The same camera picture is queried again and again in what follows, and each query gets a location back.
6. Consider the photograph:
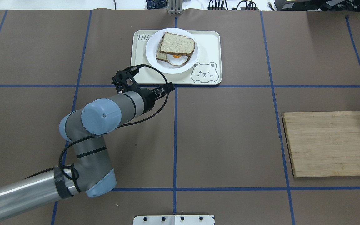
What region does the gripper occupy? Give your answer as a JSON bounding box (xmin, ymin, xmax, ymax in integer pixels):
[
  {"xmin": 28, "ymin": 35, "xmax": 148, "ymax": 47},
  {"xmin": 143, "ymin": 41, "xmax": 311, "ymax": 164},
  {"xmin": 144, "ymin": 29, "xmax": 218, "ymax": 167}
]
[{"xmin": 139, "ymin": 83, "xmax": 175, "ymax": 113}]

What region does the white bread slice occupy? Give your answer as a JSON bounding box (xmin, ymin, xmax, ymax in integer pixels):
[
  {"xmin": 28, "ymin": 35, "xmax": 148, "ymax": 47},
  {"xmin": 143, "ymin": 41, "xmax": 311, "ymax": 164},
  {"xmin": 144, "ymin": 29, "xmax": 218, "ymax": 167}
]
[{"xmin": 157, "ymin": 32, "xmax": 196, "ymax": 56}]

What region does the white round plate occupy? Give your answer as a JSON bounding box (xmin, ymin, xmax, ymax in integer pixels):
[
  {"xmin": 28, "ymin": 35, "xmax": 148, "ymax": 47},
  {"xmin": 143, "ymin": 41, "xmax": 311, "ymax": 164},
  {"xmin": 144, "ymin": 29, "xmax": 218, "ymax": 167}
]
[{"xmin": 145, "ymin": 27, "xmax": 199, "ymax": 74}]

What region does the cream rectangular tray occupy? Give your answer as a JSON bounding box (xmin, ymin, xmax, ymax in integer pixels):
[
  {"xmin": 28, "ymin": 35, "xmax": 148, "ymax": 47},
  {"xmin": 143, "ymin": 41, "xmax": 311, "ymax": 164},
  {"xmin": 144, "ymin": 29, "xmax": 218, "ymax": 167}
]
[{"xmin": 130, "ymin": 30, "xmax": 223, "ymax": 85}]

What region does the wooden cutting board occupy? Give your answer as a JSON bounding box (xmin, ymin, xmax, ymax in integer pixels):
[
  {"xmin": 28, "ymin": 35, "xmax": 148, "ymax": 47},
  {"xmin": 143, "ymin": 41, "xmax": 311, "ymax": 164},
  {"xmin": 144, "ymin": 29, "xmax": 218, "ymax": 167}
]
[{"xmin": 282, "ymin": 111, "xmax": 360, "ymax": 178}]

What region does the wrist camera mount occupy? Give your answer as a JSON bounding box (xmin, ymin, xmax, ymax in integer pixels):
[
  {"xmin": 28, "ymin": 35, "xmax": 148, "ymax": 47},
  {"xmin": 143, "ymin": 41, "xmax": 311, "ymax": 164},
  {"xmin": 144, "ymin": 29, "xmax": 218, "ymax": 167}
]
[{"xmin": 111, "ymin": 66, "xmax": 141, "ymax": 94}]

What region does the aluminium frame post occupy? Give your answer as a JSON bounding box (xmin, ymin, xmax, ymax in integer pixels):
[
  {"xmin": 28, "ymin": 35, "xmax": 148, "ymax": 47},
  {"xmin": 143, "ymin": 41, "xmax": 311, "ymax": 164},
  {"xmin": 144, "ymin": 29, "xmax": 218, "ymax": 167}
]
[{"xmin": 166, "ymin": 0, "xmax": 184, "ymax": 15}]

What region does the black cable bundle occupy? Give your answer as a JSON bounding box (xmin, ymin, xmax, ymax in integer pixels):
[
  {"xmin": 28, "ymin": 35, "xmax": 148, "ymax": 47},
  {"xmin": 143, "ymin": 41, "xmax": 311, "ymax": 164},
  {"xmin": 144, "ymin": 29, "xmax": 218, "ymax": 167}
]
[{"xmin": 207, "ymin": 0, "xmax": 259, "ymax": 11}]

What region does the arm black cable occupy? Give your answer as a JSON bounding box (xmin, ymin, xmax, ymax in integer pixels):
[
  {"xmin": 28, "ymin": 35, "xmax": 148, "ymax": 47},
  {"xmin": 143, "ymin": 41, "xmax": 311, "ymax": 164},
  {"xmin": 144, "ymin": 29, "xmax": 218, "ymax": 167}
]
[{"xmin": 58, "ymin": 64, "xmax": 170, "ymax": 182}]

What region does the white camera pillar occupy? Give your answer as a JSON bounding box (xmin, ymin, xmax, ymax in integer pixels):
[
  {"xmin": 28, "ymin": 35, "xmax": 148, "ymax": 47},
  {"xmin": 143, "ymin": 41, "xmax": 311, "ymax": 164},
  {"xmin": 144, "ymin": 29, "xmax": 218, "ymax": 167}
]
[{"xmin": 132, "ymin": 215, "xmax": 215, "ymax": 225}]

